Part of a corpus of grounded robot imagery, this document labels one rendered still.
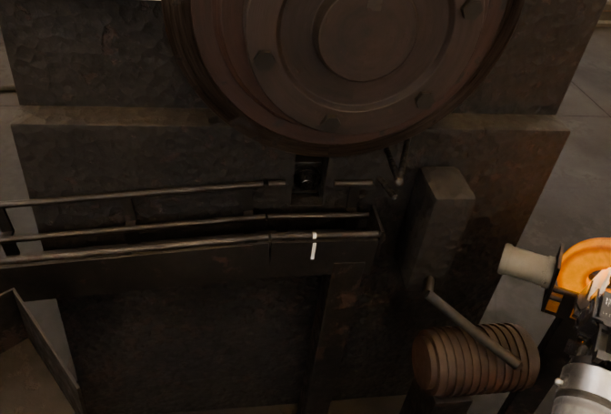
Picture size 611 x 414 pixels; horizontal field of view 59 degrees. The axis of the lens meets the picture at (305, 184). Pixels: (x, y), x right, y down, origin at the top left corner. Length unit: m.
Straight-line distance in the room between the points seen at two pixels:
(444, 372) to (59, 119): 0.79
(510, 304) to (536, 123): 0.99
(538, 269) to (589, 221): 1.46
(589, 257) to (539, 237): 1.27
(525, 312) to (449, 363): 0.94
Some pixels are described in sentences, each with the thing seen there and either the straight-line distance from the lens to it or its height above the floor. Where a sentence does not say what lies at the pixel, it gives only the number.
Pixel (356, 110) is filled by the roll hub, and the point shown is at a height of 1.01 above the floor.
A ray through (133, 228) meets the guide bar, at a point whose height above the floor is 0.68.
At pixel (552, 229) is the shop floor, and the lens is 2.37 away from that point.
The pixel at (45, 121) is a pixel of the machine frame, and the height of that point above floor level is 0.87.
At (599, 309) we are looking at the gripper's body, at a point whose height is 0.75.
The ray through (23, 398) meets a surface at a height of 0.61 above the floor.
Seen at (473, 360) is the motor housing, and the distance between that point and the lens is 1.09.
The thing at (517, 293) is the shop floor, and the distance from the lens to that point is 2.03.
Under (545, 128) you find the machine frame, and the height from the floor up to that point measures 0.87.
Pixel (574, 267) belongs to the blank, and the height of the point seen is 0.72.
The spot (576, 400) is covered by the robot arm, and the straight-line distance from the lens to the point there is 0.90.
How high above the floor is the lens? 1.35
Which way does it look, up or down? 38 degrees down
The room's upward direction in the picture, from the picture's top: 8 degrees clockwise
